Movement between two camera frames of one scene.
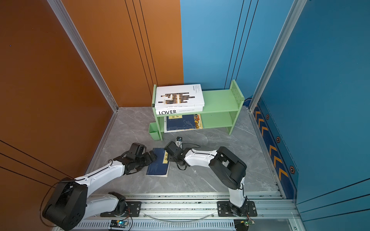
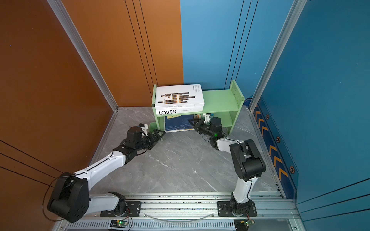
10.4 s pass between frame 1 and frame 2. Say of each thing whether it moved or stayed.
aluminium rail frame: stayed
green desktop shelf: stayed
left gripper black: moved
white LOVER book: stayed
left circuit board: stayed
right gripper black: moved
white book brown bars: stayed
